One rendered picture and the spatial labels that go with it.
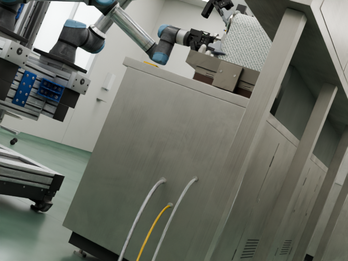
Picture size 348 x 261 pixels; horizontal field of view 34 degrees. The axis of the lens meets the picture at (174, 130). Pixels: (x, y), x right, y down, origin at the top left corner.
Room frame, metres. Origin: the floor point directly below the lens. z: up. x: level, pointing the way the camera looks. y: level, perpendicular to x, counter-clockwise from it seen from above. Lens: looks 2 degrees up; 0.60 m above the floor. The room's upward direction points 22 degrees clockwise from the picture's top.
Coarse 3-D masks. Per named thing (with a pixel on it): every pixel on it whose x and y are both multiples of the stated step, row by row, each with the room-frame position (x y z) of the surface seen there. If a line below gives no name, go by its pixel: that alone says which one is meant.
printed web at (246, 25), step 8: (240, 16) 2.67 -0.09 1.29; (248, 16) 2.68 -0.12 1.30; (232, 24) 2.67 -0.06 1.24; (240, 24) 2.65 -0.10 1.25; (248, 24) 2.64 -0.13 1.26; (256, 24) 2.63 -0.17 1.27; (240, 32) 2.65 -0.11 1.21; (248, 32) 2.63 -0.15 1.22; (256, 32) 2.62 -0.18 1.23; (264, 32) 2.60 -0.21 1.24
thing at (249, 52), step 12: (228, 36) 2.67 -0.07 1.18; (240, 36) 2.64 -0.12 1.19; (228, 48) 2.66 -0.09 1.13; (240, 48) 2.63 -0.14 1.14; (252, 48) 2.61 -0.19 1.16; (264, 48) 2.59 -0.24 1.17; (228, 60) 2.65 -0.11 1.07; (240, 60) 2.63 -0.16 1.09; (252, 60) 2.60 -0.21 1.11; (264, 60) 2.58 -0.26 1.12
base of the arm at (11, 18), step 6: (0, 6) 2.67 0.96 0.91; (6, 6) 2.67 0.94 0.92; (0, 12) 2.66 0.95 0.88; (6, 12) 2.68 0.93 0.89; (12, 12) 2.70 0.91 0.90; (0, 18) 2.67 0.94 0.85; (6, 18) 2.68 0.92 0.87; (12, 18) 2.71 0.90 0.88; (0, 24) 2.66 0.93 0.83; (6, 24) 2.68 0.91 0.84; (12, 24) 2.71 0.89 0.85; (12, 30) 2.72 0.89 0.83
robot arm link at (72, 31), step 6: (66, 24) 3.11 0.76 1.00; (72, 24) 3.10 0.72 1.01; (78, 24) 3.11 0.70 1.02; (84, 24) 3.14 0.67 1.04; (66, 30) 3.11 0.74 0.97; (72, 30) 3.10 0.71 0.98; (78, 30) 3.11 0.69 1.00; (84, 30) 3.15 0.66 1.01; (60, 36) 3.12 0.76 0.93; (66, 36) 3.10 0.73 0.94; (72, 36) 3.11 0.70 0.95; (78, 36) 3.13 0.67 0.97; (84, 36) 3.16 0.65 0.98; (72, 42) 3.11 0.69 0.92; (78, 42) 3.14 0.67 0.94; (84, 42) 3.18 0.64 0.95
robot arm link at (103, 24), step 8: (120, 0) 3.15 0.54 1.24; (128, 0) 3.15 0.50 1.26; (104, 16) 3.18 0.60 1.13; (96, 24) 3.20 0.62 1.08; (104, 24) 3.19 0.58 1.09; (112, 24) 3.22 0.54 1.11; (96, 32) 3.19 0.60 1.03; (104, 32) 3.22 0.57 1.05; (88, 40) 3.18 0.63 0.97; (96, 40) 3.21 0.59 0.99; (104, 40) 3.28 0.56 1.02; (88, 48) 3.22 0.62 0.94; (96, 48) 3.25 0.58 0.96
